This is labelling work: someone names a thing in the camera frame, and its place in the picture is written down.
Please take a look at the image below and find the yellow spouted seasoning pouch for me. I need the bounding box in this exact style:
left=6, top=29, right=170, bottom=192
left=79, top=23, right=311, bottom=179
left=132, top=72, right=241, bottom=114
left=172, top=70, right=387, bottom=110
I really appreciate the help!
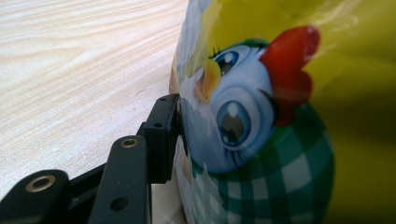
left=168, top=0, right=396, bottom=224

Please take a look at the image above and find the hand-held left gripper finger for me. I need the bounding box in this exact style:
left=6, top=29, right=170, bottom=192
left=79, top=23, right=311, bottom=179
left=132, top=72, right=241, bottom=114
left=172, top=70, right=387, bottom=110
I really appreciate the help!
left=144, top=93, right=182, bottom=185

